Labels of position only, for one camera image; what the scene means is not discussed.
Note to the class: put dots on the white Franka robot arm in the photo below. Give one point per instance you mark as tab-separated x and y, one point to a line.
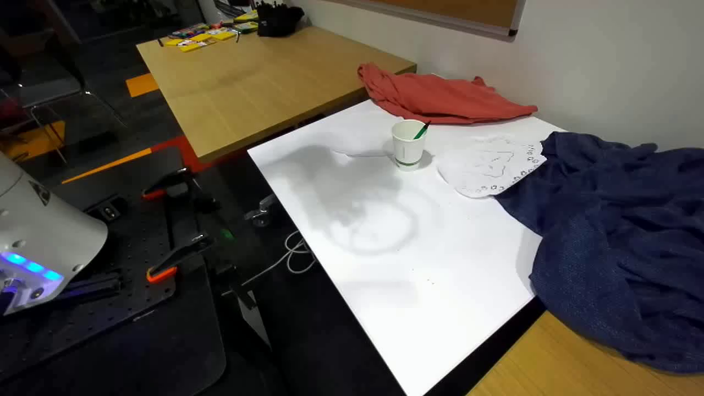
45	227

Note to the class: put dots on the white cup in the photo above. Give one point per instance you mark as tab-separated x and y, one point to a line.
407	145

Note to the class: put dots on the red cloth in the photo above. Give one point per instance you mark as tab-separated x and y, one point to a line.
441	99

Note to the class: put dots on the white lace paper doily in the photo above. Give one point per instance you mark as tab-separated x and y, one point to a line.
486	168

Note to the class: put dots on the large wooden table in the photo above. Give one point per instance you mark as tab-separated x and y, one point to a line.
256	88

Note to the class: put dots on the yellow marker boxes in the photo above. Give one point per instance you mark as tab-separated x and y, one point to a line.
198	37

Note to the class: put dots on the black power strip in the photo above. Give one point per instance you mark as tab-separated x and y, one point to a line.
109	211

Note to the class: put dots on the dark blue cloth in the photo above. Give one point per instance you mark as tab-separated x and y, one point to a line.
624	243

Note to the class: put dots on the small wooden table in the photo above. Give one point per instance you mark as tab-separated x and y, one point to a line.
573	365

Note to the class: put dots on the grey chair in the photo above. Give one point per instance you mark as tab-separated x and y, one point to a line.
41	90

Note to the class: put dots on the grey metal table bracket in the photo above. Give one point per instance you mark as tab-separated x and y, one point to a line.
263	211

